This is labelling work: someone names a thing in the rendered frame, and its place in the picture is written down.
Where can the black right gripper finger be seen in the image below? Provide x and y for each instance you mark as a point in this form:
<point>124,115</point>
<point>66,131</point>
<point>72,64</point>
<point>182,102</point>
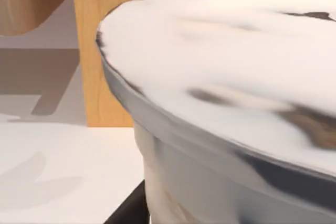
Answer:
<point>128,208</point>

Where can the white and silver can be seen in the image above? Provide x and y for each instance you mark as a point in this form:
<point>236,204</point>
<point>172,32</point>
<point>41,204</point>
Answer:
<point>225,77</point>

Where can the wooden cupboard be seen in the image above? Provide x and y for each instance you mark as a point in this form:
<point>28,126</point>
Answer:
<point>105,3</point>

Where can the brown wooden cup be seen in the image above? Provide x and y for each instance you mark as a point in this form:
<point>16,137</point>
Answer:
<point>29,1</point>

